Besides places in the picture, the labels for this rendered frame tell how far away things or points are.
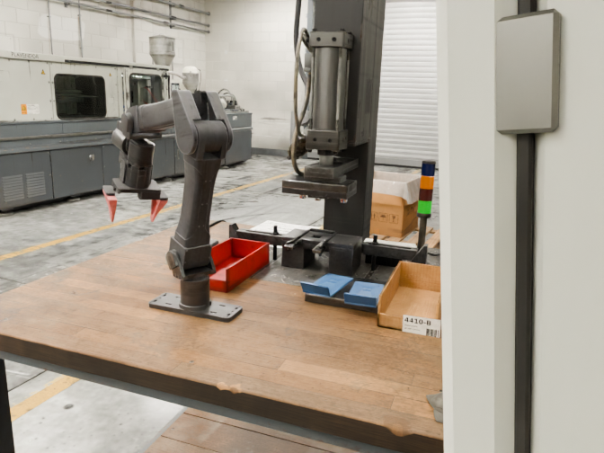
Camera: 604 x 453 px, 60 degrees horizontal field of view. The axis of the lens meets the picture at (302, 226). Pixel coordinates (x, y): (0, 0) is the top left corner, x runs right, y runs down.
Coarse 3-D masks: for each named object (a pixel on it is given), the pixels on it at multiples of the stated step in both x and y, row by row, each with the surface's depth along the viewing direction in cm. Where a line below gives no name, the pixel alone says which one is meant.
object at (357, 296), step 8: (352, 288) 123; (360, 288) 123; (368, 288) 123; (376, 288) 123; (344, 296) 113; (352, 296) 112; (360, 296) 112; (368, 296) 111; (376, 296) 118; (352, 304) 114; (360, 304) 114; (368, 304) 113; (376, 304) 112
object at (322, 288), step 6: (324, 276) 130; (330, 276) 130; (336, 276) 130; (342, 276) 130; (300, 282) 119; (306, 282) 118; (318, 282) 126; (324, 282) 126; (330, 282) 126; (336, 282) 126; (342, 282) 126; (348, 282) 126; (306, 288) 119; (312, 288) 118; (318, 288) 117; (324, 288) 116; (330, 288) 122; (336, 288) 122; (318, 294) 119; (324, 294) 118; (330, 294) 118
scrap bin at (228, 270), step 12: (228, 240) 146; (240, 240) 147; (252, 240) 146; (216, 252) 140; (228, 252) 147; (240, 252) 148; (252, 252) 147; (264, 252) 142; (216, 264) 141; (228, 264) 142; (240, 264) 128; (252, 264) 135; (264, 264) 143; (216, 276) 133; (228, 276) 123; (240, 276) 129; (216, 288) 124; (228, 288) 124
